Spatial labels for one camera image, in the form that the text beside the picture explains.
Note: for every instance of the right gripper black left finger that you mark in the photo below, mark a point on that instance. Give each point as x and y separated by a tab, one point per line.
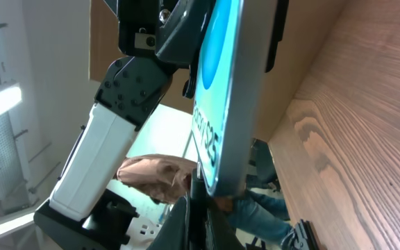
174	232

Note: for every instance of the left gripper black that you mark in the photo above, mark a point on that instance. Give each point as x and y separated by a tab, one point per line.
171	31

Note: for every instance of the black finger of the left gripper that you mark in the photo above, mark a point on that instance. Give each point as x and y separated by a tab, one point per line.
277	32

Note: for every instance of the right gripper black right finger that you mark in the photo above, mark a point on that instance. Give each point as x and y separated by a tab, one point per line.
219	234

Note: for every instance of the blue Galaxy smartphone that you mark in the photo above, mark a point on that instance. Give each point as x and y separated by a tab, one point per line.
232	62

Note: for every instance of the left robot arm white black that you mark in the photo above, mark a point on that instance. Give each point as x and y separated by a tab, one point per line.
81	212

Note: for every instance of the person in brown top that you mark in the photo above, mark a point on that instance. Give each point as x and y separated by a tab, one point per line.
166	178

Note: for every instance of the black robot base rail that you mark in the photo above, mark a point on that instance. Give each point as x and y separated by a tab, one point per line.
287	237

